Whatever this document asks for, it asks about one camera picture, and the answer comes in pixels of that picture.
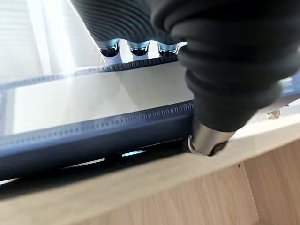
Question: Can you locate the left robot hand black cloth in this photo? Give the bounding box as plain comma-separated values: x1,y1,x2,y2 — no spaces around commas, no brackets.
70,0,300,157

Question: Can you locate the light wood office cabinet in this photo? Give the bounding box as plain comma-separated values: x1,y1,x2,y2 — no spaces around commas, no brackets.
0,95,300,225

